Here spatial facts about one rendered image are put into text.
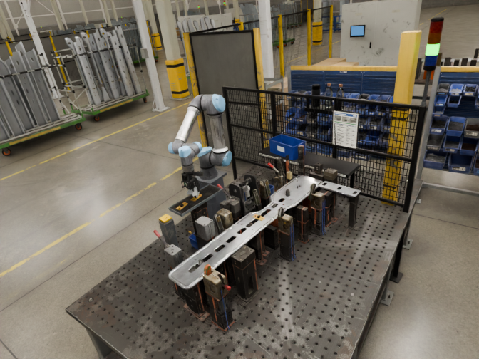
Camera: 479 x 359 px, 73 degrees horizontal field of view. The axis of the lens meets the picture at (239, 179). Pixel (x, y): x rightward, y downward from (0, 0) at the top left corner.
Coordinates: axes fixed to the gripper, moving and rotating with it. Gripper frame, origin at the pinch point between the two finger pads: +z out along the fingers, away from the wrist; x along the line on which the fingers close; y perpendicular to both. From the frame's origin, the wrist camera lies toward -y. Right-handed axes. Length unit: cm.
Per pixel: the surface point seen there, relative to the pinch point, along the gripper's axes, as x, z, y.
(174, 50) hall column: -543, -15, -568
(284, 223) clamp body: 57, 17, -17
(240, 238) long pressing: 38.5, 18.0, 8.0
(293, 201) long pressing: 50, 18, -44
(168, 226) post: 0.0, 6.3, 28.4
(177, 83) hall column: -542, 72, -556
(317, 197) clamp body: 66, 15, -51
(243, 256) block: 51, 15, 23
